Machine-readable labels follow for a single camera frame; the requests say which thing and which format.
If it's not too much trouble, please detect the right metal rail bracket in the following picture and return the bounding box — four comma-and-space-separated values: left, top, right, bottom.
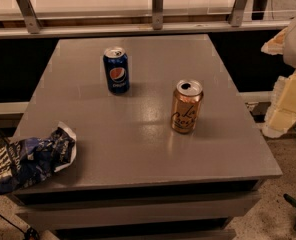
228, 0, 248, 27

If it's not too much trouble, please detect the grey drawer cabinet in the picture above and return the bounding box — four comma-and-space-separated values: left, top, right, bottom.
13, 35, 281, 240

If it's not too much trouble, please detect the gold LaCroix can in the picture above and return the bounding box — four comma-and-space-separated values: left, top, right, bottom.
171, 79, 204, 134

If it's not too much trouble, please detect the black floor cable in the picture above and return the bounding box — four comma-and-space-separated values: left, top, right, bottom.
0, 205, 41, 240

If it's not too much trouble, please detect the blue Pepsi can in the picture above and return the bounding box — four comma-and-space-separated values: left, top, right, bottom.
103, 46, 130, 94

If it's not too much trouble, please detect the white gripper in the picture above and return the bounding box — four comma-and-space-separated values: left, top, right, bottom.
261, 17, 296, 138

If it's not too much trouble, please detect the left metal rail bracket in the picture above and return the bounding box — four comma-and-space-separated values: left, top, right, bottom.
16, 0, 41, 34

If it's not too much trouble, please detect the metal rail bracket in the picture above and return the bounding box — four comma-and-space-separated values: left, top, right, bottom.
152, 0, 163, 30
16, 0, 41, 34
228, 0, 248, 27

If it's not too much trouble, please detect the middle metal rail bracket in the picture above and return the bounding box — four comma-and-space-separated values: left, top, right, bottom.
152, 0, 163, 30

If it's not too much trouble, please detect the crumpled blue chip bag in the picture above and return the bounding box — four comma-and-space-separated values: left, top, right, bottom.
0, 122, 77, 195

